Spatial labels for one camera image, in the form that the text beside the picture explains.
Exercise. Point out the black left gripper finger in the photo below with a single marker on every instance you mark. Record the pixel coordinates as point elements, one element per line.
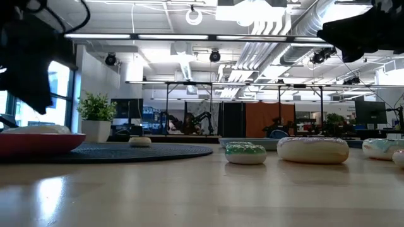
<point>30,88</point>
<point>7,121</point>

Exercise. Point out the mint iced donut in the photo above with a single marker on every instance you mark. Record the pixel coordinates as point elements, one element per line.
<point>382,149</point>

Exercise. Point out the black computer monitor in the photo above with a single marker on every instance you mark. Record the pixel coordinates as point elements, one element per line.
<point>127,108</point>

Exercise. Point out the green potted plant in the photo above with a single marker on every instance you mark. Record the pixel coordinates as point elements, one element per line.
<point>96,107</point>

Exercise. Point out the orange curtain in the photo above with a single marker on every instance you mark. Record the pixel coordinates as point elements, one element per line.
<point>268,118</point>

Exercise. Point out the large black monitor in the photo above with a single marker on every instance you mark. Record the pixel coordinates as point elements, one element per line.
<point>370,112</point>

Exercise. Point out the light blue plate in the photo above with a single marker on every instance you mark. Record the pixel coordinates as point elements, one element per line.
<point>268,143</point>

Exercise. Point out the black metal frame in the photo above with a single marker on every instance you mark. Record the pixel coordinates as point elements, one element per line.
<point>189,84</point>

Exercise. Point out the background black robot arms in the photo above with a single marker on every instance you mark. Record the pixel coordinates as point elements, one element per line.
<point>191,123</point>

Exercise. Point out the overhead light bar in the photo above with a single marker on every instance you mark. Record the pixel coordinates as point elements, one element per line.
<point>189,37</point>

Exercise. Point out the round dark woven placemat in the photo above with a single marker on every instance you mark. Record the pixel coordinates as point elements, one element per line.
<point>142,153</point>

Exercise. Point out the small background plant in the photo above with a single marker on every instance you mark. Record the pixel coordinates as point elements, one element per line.
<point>335,123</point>

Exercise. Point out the dark blue mat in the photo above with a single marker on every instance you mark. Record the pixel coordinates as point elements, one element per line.
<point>354,144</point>

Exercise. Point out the black ceiling spotlight cluster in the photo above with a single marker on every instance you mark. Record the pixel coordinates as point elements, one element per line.
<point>322,55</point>

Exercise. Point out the large pink iced donut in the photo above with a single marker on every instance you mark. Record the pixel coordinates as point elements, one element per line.
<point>312,150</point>

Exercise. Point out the silver ventilation duct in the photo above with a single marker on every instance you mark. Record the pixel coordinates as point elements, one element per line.
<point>303,38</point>

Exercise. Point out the small cream donut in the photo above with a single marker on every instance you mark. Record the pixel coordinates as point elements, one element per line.
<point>139,142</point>

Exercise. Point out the small white donut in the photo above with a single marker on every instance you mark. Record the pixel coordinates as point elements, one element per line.
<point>399,158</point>

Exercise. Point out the white plant pot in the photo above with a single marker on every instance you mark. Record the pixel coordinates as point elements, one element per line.
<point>95,130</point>

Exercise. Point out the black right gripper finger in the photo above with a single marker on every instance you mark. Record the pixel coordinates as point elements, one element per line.
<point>333,33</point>
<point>352,55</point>

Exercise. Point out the black curtain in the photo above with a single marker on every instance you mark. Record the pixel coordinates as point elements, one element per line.
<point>232,119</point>

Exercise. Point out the red plate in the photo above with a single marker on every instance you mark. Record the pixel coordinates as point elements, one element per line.
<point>38,143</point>

